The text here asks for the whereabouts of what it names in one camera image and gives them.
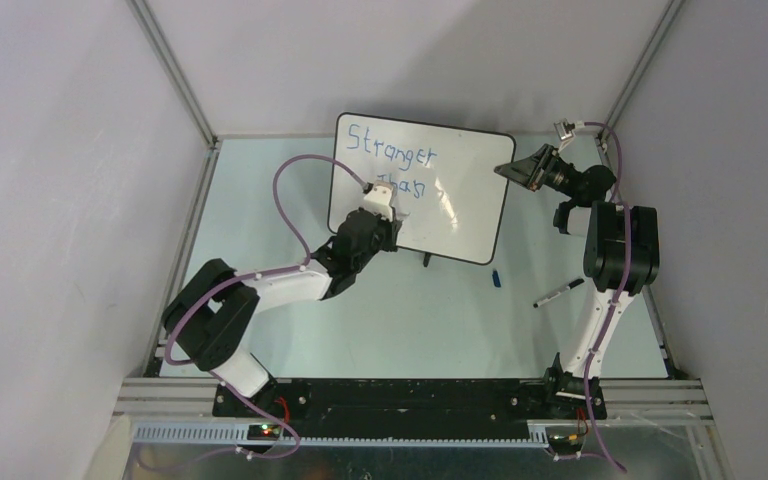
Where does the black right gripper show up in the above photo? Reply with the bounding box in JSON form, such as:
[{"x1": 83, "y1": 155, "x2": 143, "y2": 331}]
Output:
[{"x1": 495, "y1": 142, "x2": 581, "y2": 200}]

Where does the white whiteboard black frame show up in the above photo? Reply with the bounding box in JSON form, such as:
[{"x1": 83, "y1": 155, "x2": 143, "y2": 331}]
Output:
[{"x1": 328, "y1": 112, "x2": 516, "y2": 265}]

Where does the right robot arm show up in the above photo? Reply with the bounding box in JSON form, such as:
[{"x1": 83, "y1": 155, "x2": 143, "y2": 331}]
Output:
[{"x1": 494, "y1": 144, "x2": 660, "y2": 418}]

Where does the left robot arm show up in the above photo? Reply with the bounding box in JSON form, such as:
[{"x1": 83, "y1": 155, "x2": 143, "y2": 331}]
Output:
[{"x1": 162, "y1": 207, "x2": 401, "y2": 417}]

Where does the black marker pen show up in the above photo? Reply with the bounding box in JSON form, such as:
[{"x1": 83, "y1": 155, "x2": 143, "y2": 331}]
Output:
[{"x1": 532, "y1": 277, "x2": 584, "y2": 309}]

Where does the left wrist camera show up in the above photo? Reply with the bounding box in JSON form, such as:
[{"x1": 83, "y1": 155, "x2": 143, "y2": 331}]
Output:
[{"x1": 360, "y1": 181, "x2": 396, "y2": 222}]

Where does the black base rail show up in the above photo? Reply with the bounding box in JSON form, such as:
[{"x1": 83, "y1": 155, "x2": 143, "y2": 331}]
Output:
[{"x1": 212, "y1": 378, "x2": 607, "y2": 440}]

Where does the grey cable duct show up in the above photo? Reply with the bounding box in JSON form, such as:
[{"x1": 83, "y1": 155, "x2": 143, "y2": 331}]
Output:
[{"x1": 133, "y1": 421, "x2": 549, "y2": 449}]

